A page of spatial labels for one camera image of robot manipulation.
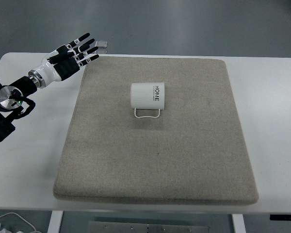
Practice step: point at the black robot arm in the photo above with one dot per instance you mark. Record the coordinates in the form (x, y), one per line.
(14, 101)

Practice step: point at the white HOME mug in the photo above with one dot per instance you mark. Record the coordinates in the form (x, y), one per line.
(147, 96)

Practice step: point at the black table control panel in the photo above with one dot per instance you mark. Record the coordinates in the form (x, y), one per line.
(280, 217)

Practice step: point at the grey metal base plate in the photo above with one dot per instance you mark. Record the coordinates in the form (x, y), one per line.
(120, 227)

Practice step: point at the right white table leg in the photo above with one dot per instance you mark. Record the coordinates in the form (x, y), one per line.
(238, 223)

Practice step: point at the beige fabric mat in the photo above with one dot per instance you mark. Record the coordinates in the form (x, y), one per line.
(194, 153)

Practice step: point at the metal floor plate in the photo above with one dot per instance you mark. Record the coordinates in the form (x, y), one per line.
(101, 52)
(101, 43)

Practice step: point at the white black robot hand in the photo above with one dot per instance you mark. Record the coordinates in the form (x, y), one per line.
(59, 64)

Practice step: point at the lower metal floor plate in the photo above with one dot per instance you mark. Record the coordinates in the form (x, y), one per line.
(101, 52)

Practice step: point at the white table leg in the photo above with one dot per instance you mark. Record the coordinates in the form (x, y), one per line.
(55, 222)
(238, 223)

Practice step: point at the left white table leg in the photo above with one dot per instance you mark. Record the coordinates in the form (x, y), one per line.
(55, 222)

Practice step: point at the upper metal floor plate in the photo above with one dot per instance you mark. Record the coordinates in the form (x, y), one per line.
(101, 43)

